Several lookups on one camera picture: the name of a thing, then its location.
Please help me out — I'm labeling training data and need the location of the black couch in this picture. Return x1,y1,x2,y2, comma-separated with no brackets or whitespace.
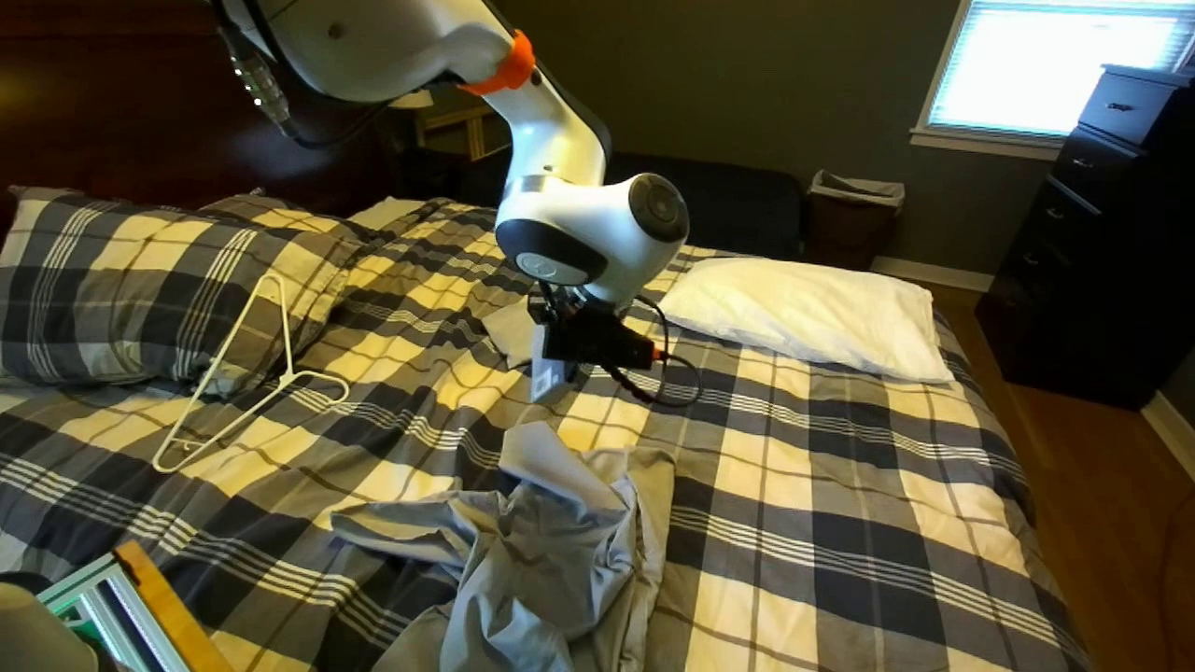
607,146,813,263

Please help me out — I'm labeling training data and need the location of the white clothes hanger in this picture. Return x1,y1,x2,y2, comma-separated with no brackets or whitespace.
149,270,360,479

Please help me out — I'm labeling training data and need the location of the wooden board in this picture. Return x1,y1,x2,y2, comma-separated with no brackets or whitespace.
108,534,238,672

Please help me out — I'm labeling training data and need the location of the wooden side table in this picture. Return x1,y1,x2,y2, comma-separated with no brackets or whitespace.
415,91,515,168

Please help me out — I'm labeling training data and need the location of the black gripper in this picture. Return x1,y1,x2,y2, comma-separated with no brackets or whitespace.
527,280,617,400

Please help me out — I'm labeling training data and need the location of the dark wooden headboard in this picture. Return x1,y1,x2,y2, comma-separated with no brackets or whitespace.
0,0,434,218

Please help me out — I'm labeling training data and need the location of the white pillow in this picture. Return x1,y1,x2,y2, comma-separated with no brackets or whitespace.
650,255,958,390

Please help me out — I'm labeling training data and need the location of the black dresser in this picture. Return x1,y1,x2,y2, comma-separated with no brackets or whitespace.
973,60,1195,415

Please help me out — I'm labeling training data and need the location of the plaid pillow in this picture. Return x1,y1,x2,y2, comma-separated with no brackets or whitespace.
0,184,363,402

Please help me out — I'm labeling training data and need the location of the green metal frame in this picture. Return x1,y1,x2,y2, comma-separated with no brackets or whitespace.
34,553,194,672

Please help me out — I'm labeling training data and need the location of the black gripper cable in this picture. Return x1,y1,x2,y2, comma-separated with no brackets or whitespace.
612,295,711,411

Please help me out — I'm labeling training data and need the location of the bright window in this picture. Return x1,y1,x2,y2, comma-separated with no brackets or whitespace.
907,0,1195,160

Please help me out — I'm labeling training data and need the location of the dark laundry bin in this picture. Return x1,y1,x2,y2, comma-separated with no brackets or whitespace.
798,163,912,274

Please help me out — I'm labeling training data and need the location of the plaid bed comforter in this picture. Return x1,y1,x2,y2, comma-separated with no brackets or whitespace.
0,184,1097,672

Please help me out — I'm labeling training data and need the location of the crumpled grey cloth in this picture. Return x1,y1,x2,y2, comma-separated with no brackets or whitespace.
324,415,685,672

